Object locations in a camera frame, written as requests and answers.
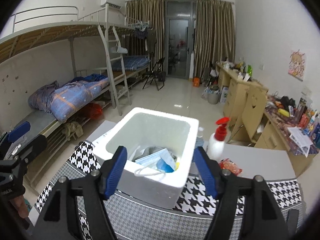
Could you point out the wall air conditioner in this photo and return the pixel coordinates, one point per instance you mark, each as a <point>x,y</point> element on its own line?
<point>113,3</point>

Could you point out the person's left hand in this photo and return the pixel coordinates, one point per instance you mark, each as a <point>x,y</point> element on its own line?
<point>21,206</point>

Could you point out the glass balcony door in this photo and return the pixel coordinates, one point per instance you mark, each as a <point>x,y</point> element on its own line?
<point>180,16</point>

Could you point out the white pump lotion bottle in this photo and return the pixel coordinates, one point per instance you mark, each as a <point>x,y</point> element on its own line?
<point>217,139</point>

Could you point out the grey trash bucket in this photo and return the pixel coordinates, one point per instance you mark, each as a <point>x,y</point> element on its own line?
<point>213,96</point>

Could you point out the left brown curtain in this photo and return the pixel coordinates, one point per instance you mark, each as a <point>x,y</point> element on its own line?
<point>147,19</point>

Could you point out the white foam box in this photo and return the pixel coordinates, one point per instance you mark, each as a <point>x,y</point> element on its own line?
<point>142,128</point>

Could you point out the white papers on desk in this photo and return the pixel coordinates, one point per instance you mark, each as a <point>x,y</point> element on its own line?
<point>300,139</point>

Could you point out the wooden smiley chair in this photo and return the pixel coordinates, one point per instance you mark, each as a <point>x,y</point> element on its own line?
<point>249,119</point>

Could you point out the anime wall poster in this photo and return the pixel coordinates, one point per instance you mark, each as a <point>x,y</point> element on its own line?
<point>297,65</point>

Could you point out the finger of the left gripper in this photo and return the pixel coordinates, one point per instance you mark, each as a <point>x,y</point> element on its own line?
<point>18,132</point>

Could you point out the metal bunk bed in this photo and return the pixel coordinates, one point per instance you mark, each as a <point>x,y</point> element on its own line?
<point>39,51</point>

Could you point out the black smartphone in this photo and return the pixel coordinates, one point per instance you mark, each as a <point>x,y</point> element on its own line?
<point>292,221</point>

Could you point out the wooden desk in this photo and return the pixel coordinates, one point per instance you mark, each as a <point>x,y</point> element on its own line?
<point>273,127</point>

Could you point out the orange item on floor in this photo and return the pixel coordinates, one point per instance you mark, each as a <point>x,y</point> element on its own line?
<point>196,81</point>

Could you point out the grey sock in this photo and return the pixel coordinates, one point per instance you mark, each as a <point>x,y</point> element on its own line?
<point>153,149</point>

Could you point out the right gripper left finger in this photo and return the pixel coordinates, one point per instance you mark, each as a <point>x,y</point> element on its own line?
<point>111,171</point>

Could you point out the blue plaid quilt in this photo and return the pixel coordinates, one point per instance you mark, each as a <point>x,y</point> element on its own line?
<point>64,101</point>

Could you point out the green tissue pack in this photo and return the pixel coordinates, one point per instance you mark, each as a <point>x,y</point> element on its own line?
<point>177,165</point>

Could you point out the blue face masks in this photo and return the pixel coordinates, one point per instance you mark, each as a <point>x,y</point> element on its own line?
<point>155,164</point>

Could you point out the blue spray bottle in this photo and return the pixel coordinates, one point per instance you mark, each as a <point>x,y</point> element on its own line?
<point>200,142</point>

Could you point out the right brown curtain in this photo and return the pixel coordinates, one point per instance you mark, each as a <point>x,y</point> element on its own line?
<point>214,34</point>

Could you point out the black folding chair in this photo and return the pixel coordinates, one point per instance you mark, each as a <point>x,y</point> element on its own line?
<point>156,74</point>

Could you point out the red snack packet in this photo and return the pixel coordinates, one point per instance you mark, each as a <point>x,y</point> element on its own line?
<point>230,165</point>

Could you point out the brown curtain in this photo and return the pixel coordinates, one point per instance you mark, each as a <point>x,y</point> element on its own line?
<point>147,19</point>
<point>214,34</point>

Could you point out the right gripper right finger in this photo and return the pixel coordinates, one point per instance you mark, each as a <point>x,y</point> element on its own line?
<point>209,171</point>

